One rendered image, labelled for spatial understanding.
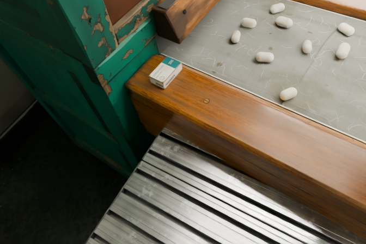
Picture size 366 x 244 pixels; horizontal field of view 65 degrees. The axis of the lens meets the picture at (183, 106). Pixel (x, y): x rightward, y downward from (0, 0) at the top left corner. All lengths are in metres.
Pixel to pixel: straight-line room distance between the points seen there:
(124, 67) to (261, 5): 0.37
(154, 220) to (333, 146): 0.32
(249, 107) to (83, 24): 0.30
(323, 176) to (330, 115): 0.13
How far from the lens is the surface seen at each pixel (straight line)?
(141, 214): 0.55
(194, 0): 0.62
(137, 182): 0.57
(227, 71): 0.60
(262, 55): 0.61
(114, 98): 0.59
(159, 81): 0.54
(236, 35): 0.65
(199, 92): 0.54
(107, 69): 0.54
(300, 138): 0.50
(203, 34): 0.68
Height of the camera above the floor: 1.19
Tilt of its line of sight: 54 degrees down
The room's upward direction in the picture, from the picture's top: 10 degrees counter-clockwise
